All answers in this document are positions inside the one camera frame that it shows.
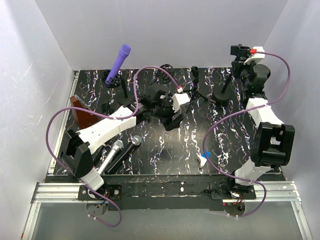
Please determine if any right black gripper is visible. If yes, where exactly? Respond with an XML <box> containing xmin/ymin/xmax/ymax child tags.
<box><xmin>232</xmin><ymin>57</ymin><xmax>259</xmax><ymax>90</ymax></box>

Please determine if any blue white small card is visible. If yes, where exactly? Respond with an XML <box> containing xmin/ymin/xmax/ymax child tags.
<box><xmin>196</xmin><ymin>151</ymin><xmax>211</xmax><ymax>170</ymax></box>

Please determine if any black tripod stand with shockmount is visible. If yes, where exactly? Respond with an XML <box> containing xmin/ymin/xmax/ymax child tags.
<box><xmin>155</xmin><ymin>63</ymin><xmax>175</xmax><ymax>85</ymax></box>

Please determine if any small black tripod stand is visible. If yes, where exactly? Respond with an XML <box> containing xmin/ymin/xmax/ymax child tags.
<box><xmin>183</xmin><ymin>66</ymin><xmax>208</xmax><ymax>113</ymax></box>

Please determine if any black round-base mic stand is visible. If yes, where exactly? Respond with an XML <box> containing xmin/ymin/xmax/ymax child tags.
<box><xmin>101</xmin><ymin>102</ymin><xmax>114</xmax><ymax>115</ymax></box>

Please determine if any purple microphone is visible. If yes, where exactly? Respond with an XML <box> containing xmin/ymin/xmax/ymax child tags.
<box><xmin>105</xmin><ymin>44</ymin><xmax>131</xmax><ymax>85</ymax></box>

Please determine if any empty round-base stand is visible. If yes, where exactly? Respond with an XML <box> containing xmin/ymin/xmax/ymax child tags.
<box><xmin>118</xmin><ymin>75</ymin><xmax>135</xmax><ymax>106</ymax></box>

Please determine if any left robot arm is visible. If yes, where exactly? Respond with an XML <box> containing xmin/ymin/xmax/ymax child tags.
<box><xmin>58</xmin><ymin>84</ymin><xmax>190</xmax><ymax>200</ymax></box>

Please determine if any aluminium frame rail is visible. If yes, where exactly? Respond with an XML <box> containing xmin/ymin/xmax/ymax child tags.
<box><xmin>22</xmin><ymin>181</ymin><xmax>312</xmax><ymax>240</ymax></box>

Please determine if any black microphone silver grille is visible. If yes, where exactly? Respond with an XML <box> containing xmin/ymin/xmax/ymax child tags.
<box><xmin>104</xmin><ymin>135</ymin><xmax>142</xmax><ymax>175</ymax></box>

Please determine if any brown wooden metronome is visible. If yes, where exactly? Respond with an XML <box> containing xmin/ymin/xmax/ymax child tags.
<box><xmin>69</xmin><ymin>94</ymin><xmax>100</xmax><ymax>130</ymax></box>

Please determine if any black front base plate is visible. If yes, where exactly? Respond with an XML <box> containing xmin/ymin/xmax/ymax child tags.
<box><xmin>77</xmin><ymin>173</ymin><xmax>251</xmax><ymax>212</ymax></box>

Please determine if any black shotgun microphone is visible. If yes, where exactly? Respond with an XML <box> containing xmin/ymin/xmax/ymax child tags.
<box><xmin>93</xmin><ymin>145</ymin><xmax>105</xmax><ymax>165</ymax></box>

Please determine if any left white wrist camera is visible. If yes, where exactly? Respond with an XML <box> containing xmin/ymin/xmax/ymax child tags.
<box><xmin>172</xmin><ymin>92</ymin><xmax>190</xmax><ymax>113</ymax></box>

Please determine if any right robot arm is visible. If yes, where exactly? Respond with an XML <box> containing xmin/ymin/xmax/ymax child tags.
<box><xmin>225</xmin><ymin>56</ymin><xmax>295</xmax><ymax>199</ymax></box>

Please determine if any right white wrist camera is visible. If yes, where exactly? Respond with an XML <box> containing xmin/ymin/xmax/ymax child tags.
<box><xmin>243</xmin><ymin>46</ymin><xmax>266</xmax><ymax>65</ymax></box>

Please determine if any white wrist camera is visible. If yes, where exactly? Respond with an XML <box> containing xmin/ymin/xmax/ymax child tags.
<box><xmin>172</xmin><ymin>92</ymin><xmax>190</xmax><ymax>113</ymax></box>
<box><xmin>243</xmin><ymin>46</ymin><xmax>266</xmax><ymax>65</ymax></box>

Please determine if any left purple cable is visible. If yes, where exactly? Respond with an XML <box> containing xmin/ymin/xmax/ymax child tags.
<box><xmin>45</xmin><ymin>65</ymin><xmax>183</xmax><ymax>181</ymax></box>

